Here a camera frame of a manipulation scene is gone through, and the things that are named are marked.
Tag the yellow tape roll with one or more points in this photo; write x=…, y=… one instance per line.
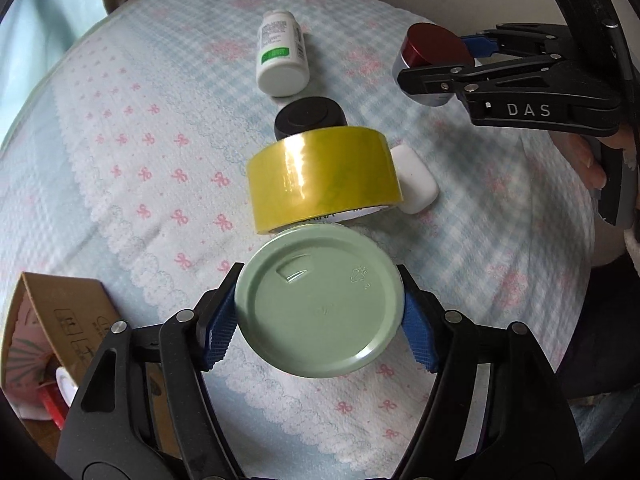
x=320, y=180

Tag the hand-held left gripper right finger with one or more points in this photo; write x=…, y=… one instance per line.
x=418, y=329

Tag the person's dark trouser leg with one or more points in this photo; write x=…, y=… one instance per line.
x=600, y=330

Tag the silver jar with red lid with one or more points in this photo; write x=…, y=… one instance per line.
x=432, y=55

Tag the cardboard box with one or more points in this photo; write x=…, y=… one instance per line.
x=55, y=325

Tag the person's right hand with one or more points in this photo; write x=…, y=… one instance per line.
x=580, y=157

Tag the white earbud case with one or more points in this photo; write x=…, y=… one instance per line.
x=417, y=180

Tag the blue checked bow-print blanket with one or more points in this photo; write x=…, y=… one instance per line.
x=150, y=160

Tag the black round cap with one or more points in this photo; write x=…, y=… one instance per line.
x=310, y=116

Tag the white pill bottle green label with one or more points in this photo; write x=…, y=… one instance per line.
x=281, y=57

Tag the red tape roll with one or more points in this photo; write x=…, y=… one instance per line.
x=50, y=400

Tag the pale green round lid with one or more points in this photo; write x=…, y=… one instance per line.
x=320, y=305

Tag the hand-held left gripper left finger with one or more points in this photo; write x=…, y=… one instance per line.
x=223, y=327

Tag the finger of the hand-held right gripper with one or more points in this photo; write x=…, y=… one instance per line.
x=484, y=45
x=500, y=76

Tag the white tape roll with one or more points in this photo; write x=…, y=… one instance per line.
x=66, y=384

